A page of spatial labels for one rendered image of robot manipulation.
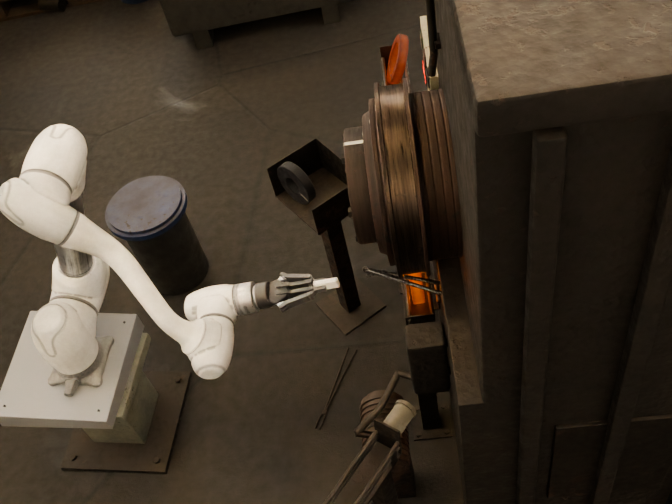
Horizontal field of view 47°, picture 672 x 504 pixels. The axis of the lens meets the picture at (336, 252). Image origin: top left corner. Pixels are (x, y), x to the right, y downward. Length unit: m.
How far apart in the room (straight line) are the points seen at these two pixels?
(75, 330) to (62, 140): 0.64
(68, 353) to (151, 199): 0.80
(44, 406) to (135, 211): 0.82
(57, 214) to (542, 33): 1.29
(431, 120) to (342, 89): 2.27
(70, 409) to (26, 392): 0.17
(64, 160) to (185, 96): 2.18
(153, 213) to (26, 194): 1.04
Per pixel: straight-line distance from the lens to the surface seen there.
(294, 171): 2.47
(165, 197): 3.02
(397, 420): 1.95
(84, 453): 2.99
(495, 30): 1.16
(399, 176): 1.63
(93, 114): 4.32
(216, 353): 2.07
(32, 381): 2.72
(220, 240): 3.38
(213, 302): 2.17
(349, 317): 2.97
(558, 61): 1.11
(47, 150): 2.08
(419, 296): 2.09
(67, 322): 2.45
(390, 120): 1.67
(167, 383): 3.00
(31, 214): 2.00
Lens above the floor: 2.43
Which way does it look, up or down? 50 degrees down
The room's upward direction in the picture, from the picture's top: 14 degrees counter-clockwise
